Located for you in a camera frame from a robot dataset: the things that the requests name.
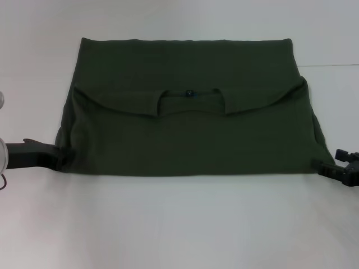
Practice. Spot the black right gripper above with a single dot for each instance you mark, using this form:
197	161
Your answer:
352	173

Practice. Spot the dark green FREE! t-shirt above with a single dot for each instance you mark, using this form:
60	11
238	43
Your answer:
190	126

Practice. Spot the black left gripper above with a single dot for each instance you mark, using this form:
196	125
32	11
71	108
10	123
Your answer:
28	155

